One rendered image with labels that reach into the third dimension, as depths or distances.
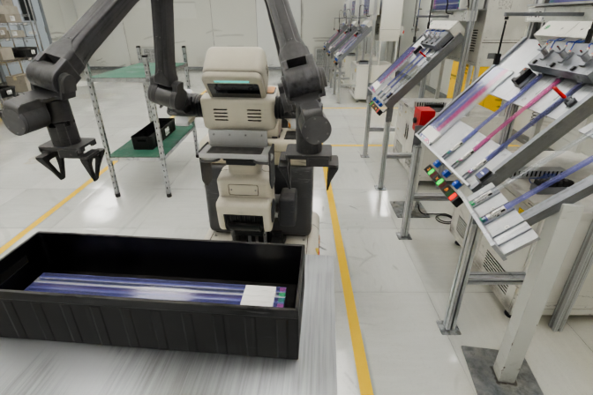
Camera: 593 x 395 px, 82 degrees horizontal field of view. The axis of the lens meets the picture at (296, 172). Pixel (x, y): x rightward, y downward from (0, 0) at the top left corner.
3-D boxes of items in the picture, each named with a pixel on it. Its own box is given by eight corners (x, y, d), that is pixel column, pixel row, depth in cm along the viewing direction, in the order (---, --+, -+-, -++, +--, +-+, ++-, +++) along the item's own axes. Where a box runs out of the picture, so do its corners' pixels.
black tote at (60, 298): (304, 286, 73) (304, 243, 68) (297, 360, 57) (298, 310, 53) (53, 272, 77) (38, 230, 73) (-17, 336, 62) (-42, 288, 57)
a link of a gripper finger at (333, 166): (337, 197, 77) (339, 159, 72) (305, 196, 77) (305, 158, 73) (336, 182, 83) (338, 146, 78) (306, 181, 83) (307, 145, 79)
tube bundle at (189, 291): (286, 300, 68) (286, 286, 67) (281, 329, 62) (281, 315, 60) (48, 284, 72) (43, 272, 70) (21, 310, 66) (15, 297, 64)
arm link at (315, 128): (320, 63, 69) (279, 75, 69) (332, 75, 59) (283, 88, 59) (331, 118, 75) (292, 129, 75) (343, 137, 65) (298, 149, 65)
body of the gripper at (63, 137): (80, 155, 78) (71, 124, 74) (39, 154, 78) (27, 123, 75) (98, 145, 83) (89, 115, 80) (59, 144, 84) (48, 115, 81)
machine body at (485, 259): (505, 324, 161) (544, 212, 136) (446, 238, 225) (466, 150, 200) (642, 324, 161) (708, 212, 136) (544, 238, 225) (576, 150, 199)
